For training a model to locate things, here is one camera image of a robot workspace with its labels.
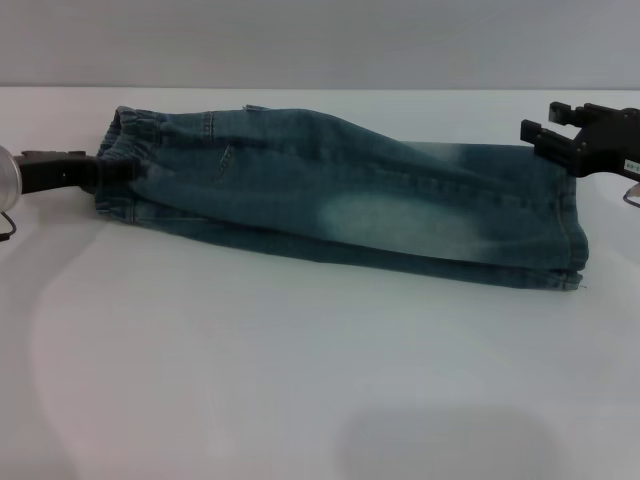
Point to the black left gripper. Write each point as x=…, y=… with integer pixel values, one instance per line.
x=55, y=172

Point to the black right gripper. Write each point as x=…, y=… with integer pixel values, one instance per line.
x=605, y=140

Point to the blue denim shorts with cartoon print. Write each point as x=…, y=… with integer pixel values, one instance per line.
x=350, y=200

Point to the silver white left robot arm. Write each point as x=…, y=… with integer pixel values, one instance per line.
x=9, y=177

